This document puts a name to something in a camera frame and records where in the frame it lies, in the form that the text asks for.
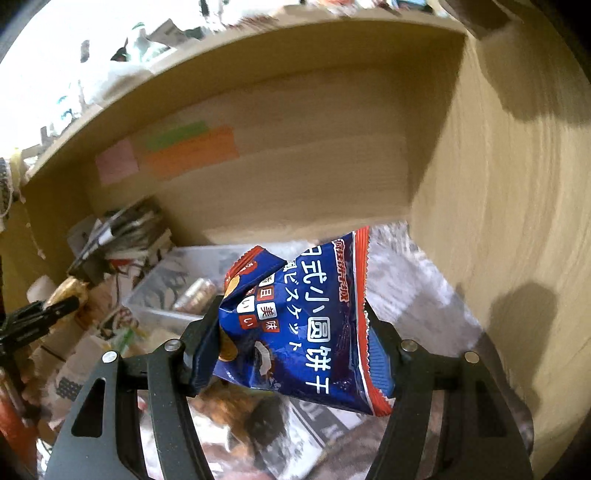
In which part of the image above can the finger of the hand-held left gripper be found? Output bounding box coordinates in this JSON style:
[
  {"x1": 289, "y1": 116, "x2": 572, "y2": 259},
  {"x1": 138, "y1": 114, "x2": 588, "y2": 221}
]
[{"x1": 0, "y1": 295, "x2": 80, "y2": 356}]

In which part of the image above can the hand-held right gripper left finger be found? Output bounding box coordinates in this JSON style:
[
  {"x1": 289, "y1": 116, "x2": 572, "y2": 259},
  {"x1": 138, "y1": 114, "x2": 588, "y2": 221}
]
[{"x1": 45, "y1": 294, "x2": 226, "y2": 480}]

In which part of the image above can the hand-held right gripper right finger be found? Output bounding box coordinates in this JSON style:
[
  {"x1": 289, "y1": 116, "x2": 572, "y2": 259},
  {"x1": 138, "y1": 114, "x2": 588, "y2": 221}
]
[{"x1": 358, "y1": 300, "x2": 536, "y2": 480}]

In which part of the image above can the blue biscuit snack bag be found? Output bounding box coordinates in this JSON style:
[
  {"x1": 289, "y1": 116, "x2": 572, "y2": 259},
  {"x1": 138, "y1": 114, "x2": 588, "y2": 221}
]
[{"x1": 188, "y1": 227, "x2": 396, "y2": 418}]

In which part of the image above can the wooden shelf unit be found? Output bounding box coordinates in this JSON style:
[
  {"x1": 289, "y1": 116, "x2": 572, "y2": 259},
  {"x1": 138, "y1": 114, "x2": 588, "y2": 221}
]
[{"x1": 0, "y1": 9, "x2": 591, "y2": 480}]

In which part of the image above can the gold foil snack packet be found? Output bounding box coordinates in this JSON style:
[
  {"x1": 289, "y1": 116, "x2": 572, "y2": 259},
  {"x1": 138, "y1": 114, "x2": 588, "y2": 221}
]
[{"x1": 44, "y1": 277, "x2": 93, "y2": 328}]

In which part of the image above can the clear plastic storage bin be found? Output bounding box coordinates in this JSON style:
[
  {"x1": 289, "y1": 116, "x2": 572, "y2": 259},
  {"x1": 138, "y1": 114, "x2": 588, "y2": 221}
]
[{"x1": 122, "y1": 246, "x2": 319, "y2": 329}]

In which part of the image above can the pile of papers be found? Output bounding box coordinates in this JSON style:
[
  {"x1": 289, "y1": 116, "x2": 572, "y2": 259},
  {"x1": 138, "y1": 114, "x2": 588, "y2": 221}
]
[{"x1": 67, "y1": 198, "x2": 172, "y2": 278}]

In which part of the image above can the pink sticky note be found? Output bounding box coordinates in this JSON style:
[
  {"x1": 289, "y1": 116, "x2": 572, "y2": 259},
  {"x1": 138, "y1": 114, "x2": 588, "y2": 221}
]
[{"x1": 95, "y1": 140, "x2": 139, "y2": 182}]

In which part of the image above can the orange sticky note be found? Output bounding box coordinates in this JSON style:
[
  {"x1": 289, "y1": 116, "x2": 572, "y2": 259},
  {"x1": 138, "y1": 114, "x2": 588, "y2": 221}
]
[{"x1": 140, "y1": 126, "x2": 239, "y2": 177}]

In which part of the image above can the green sticky note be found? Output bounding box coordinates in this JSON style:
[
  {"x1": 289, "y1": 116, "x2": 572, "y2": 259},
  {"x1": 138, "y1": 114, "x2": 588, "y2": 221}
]
[{"x1": 144, "y1": 121, "x2": 209, "y2": 149}]

